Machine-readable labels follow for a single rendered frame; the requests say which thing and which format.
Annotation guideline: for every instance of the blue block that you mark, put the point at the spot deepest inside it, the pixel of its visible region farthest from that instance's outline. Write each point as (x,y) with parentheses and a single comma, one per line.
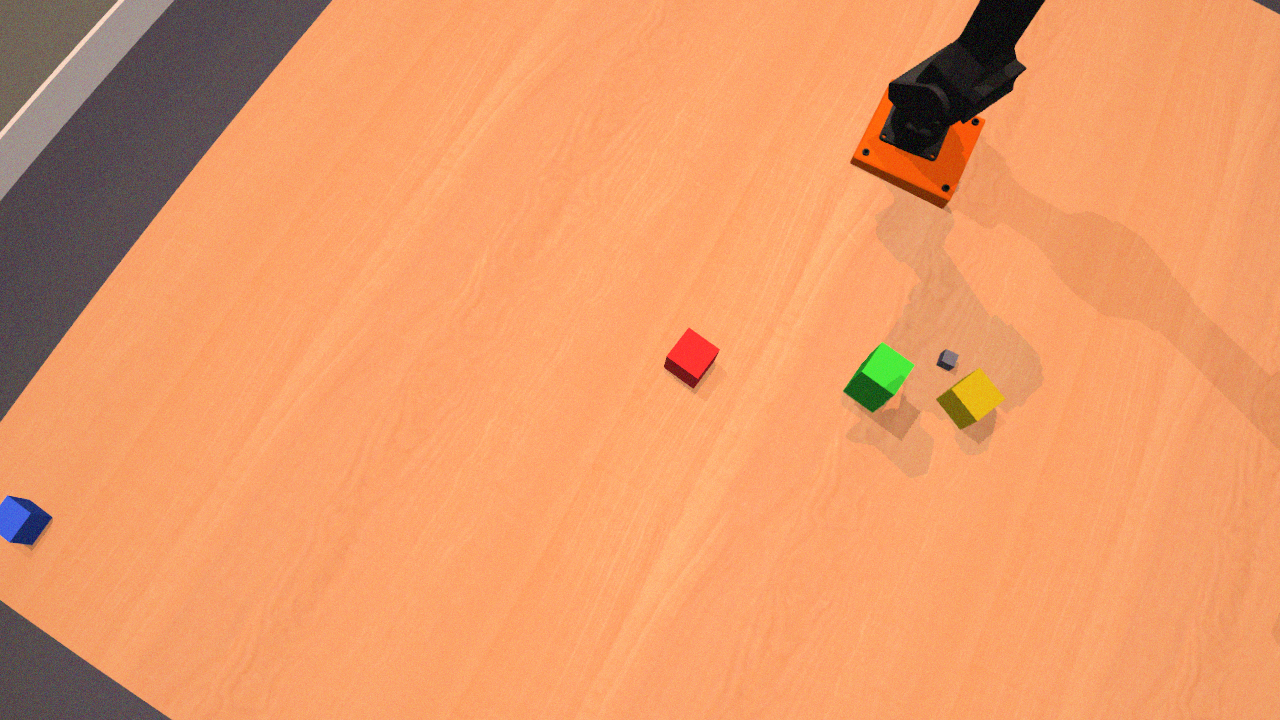
(21,520)

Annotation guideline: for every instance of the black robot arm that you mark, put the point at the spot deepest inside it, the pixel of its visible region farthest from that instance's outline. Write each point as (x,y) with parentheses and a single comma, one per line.
(959,81)

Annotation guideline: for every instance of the yellow block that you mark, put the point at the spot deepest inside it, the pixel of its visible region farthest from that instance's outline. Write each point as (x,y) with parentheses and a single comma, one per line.
(970,399)

